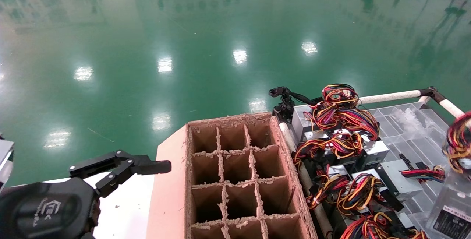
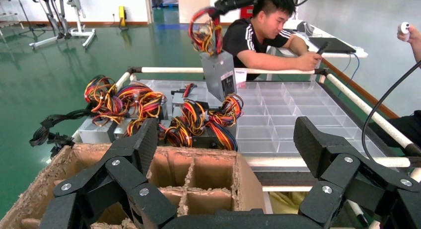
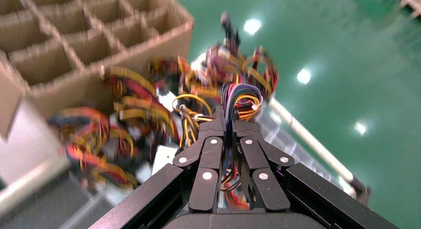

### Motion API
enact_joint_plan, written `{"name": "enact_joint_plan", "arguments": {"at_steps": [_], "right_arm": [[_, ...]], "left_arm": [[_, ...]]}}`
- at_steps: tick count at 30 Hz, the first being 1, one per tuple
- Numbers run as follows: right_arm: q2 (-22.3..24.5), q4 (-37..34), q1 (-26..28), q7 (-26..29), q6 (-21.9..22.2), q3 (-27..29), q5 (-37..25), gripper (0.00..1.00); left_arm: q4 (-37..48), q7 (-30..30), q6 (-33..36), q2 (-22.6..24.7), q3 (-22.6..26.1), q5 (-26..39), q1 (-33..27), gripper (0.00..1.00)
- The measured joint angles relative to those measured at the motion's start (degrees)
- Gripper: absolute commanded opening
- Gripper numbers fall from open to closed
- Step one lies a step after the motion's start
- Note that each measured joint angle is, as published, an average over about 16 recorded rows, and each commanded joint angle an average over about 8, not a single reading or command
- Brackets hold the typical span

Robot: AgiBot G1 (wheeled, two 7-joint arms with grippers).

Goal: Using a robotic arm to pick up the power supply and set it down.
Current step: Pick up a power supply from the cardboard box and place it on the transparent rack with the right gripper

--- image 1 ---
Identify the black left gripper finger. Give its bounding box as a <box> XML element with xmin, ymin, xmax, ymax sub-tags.
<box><xmin>68</xmin><ymin>150</ymin><xmax>172</xmax><ymax>198</ymax></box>

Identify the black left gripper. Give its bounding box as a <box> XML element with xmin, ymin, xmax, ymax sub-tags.
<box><xmin>0</xmin><ymin>178</ymin><xmax>100</xmax><ymax>239</ymax></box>

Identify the silver labelled power supply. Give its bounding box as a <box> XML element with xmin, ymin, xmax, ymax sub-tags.
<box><xmin>427</xmin><ymin>171</ymin><xmax>471</xmax><ymax>239</ymax></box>

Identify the brown cardboard box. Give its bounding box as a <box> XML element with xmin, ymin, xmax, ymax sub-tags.
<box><xmin>145</xmin><ymin>112</ymin><xmax>318</xmax><ymax>239</ymax></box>

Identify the cardboard divider grid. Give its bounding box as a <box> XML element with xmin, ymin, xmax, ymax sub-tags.
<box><xmin>190</xmin><ymin>125</ymin><xmax>295</xmax><ymax>239</ymax></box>

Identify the grey metal power supply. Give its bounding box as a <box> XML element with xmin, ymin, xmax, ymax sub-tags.
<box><xmin>292</xmin><ymin>104</ymin><xmax>322</xmax><ymax>142</ymax></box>

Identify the white silver power supply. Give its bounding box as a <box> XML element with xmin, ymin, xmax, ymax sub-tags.
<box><xmin>304</xmin><ymin>129</ymin><xmax>390</xmax><ymax>166</ymax></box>

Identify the flat grey power supply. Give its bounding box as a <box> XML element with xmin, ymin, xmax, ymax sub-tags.
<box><xmin>375</xmin><ymin>159</ymin><xmax>424</xmax><ymax>201</ymax></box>

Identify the clear plastic compartment tray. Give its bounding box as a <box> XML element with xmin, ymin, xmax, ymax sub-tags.
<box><xmin>368</xmin><ymin>102</ymin><xmax>471</xmax><ymax>239</ymax></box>

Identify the black cable bundle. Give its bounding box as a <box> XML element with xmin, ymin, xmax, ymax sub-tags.
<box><xmin>269</xmin><ymin>86</ymin><xmax>322</xmax><ymax>123</ymax></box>

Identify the silver power supply under wires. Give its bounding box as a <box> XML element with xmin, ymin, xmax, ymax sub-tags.
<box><xmin>326</xmin><ymin>165</ymin><xmax>405</xmax><ymax>213</ymax></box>

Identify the orange yellow wire bundle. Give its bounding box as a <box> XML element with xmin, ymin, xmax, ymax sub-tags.
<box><xmin>293</xmin><ymin>131</ymin><xmax>365</xmax><ymax>158</ymax></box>

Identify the large multicoloured wire bundle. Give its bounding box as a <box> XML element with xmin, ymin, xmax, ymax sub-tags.
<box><xmin>309</xmin><ymin>83</ymin><xmax>380</xmax><ymax>142</ymax></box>

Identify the orange black wire bundle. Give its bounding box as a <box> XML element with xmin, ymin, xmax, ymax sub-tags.
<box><xmin>307</xmin><ymin>165</ymin><xmax>386</xmax><ymax>217</ymax></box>

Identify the red yellow wire bundle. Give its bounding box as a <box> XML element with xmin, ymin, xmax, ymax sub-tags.
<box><xmin>339</xmin><ymin>211</ymin><xmax>430</xmax><ymax>239</ymax></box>

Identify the red black cable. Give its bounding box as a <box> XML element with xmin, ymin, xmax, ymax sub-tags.
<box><xmin>399</xmin><ymin>153</ymin><xmax>446</xmax><ymax>183</ymax></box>

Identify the black rail corner clamp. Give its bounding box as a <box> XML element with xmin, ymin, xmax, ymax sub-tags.
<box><xmin>419</xmin><ymin>86</ymin><xmax>447</xmax><ymax>104</ymax></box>

